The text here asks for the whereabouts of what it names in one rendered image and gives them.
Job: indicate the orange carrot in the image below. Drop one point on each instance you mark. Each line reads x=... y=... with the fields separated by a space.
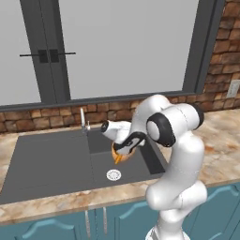
x=118 y=159

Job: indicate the orange bowl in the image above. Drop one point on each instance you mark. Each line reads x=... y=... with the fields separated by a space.
x=114 y=153

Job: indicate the white round sink drain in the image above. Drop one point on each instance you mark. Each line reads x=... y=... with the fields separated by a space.
x=113 y=175

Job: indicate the silver tap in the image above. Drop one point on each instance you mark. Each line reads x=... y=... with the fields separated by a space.
x=82 y=120

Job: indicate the white wall outlet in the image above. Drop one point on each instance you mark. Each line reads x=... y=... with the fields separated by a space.
x=233 y=88

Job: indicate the teal cupboard door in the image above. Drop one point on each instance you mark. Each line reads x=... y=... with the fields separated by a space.
x=131 y=223
x=40 y=229
x=220 y=215

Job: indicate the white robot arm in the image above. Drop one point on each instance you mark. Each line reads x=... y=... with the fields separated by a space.
x=178 y=168

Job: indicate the dark grey sink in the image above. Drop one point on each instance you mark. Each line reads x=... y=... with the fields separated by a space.
x=53 y=165

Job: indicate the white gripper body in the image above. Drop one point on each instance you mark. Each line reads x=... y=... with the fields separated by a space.
x=124 y=151

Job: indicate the grey framed window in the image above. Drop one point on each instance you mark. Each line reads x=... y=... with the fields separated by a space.
x=125 y=47

